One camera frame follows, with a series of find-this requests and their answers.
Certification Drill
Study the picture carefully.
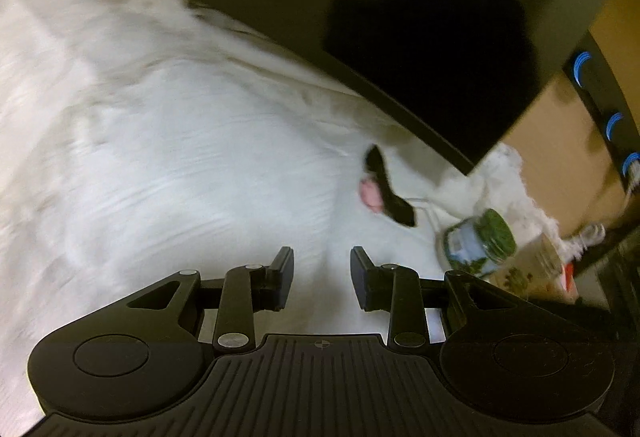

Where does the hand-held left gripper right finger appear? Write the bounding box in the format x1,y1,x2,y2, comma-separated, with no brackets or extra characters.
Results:
351,246,516,350

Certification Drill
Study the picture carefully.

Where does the small black plush toy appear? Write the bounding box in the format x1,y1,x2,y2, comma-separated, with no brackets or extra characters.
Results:
359,144,417,228

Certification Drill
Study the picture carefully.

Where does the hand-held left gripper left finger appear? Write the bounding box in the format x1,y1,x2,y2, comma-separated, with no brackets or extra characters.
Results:
125,246,295,353

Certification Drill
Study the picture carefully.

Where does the white fringed blanket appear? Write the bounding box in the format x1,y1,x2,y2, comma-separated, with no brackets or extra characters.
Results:
0,0,606,418

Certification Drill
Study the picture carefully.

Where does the dark flat panel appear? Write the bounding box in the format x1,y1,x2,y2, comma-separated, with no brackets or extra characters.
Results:
185,0,631,177

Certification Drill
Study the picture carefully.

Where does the green lid glass jar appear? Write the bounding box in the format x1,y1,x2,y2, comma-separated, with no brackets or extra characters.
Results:
436,208,517,279

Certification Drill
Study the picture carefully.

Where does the tall clear jar beige label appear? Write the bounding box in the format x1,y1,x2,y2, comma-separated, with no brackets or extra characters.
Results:
487,234,566,301

